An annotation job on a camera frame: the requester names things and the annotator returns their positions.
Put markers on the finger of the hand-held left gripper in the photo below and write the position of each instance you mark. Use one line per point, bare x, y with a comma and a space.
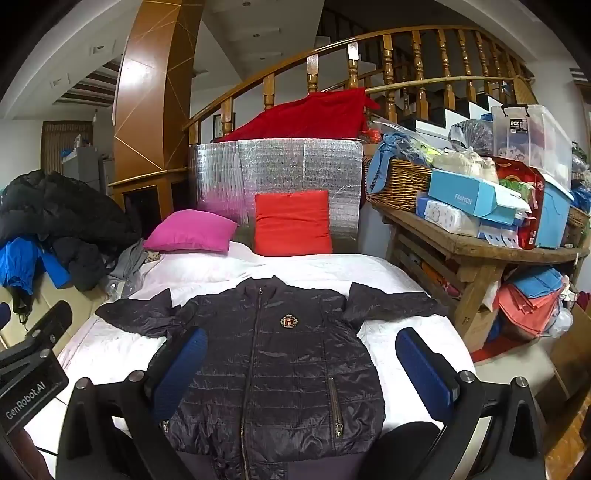
3, 314
48, 323

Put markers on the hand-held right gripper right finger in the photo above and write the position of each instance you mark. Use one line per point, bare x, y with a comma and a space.
422, 369

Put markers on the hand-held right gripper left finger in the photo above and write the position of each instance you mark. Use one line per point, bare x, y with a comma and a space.
184, 364

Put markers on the black quilted jacket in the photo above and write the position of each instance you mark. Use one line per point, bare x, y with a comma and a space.
286, 369

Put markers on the pile of dark clothes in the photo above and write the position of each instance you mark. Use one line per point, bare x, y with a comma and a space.
60, 207

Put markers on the beige sofa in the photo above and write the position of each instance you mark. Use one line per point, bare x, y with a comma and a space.
83, 304

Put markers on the blue garment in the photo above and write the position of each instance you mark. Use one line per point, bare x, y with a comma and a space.
18, 263

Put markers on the grey garment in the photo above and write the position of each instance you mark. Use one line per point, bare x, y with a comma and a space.
131, 267

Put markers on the wooden side shelf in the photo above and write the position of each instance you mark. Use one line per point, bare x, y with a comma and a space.
466, 258

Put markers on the stack of orange cloths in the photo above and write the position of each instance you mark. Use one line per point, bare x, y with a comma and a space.
526, 309

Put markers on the white bed cover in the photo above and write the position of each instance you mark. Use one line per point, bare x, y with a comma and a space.
277, 267

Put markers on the pink pillow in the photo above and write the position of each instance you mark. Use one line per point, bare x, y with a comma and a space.
189, 230

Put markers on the brown cardboard box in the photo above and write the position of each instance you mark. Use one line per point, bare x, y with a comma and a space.
572, 350

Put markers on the white tissue pack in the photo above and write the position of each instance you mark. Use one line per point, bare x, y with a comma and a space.
448, 217

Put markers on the grey cabinet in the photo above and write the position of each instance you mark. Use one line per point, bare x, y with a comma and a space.
85, 168

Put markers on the red pillow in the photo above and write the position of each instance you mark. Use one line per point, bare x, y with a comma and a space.
293, 224

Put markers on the light blue cardboard box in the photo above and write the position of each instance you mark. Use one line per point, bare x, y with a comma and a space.
466, 194

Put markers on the wicker basket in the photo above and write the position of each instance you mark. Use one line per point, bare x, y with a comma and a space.
401, 184

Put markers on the blue plastic bin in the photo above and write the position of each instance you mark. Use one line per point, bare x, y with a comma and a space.
554, 217

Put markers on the white plastic bag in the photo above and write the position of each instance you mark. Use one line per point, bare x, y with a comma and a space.
461, 164

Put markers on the red printed bag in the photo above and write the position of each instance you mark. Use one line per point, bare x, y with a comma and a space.
531, 184

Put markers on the blue cloth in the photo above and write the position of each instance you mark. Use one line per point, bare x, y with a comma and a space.
385, 157

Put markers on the silver foil insulation mat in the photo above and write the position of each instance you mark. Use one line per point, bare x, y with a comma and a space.
277, 166

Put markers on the dark plastic bag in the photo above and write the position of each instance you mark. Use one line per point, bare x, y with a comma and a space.
473, 136

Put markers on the wooden column cabinet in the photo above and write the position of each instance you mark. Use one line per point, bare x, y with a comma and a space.
152, 92

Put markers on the clear plastic storage box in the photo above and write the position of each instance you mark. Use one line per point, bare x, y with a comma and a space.
531, 138

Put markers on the red blanket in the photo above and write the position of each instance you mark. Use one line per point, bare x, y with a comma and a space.
309, 115

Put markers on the wooden stair railing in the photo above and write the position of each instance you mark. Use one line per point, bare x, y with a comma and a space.
351, 46

